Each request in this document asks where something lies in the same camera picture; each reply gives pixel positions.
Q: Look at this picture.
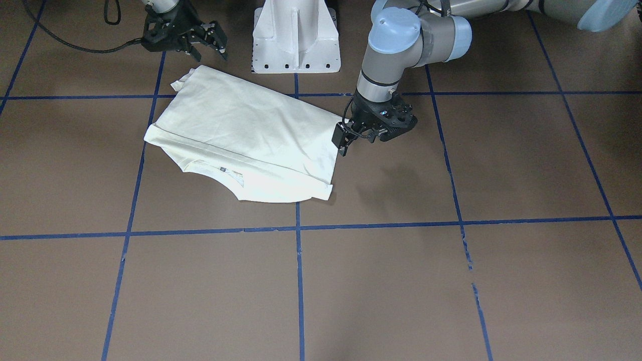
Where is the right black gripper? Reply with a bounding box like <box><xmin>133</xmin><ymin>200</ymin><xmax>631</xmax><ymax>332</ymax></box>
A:
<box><xmin>141</xmin><ymin>3</ymin><xmax>228</xmax><ymax>61</ymax></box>

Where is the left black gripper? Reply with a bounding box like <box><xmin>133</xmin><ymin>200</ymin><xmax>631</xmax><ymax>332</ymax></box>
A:
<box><xmin>332</xmin><ymin>91</ymin><xmax>418</xmax><ymax>156</ymax></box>

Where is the cream long-sleeve printed shirt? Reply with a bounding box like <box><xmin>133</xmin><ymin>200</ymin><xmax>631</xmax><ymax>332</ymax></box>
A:
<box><xmin>144</xmin><ymin>66</ymin><xmax>340</xmax><ymax>203</ymax></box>

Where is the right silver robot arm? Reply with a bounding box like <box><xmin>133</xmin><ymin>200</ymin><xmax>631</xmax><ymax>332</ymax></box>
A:
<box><xmin>141</xmin><ymin>1</ymin><xmax>228</xmax><ymax>62</ymax></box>

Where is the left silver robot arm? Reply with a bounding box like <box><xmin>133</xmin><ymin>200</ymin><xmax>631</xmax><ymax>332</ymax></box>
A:
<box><xmin>332</xmin><ymin>1</ymin><xmax>640</xmax><ymax>156</ymax></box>

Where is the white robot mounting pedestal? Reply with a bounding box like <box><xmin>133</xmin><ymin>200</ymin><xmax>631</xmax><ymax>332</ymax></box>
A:
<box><xmin>251</xmin><ymin>1</ymin><xmax>341</xmax><ymax>75</ymax></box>

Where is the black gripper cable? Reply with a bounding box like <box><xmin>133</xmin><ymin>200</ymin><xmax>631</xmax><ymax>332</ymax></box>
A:
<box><xmin>23</xmin><ymin>0</ymin><xmax>151</xmax><ymax>54</ymax></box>

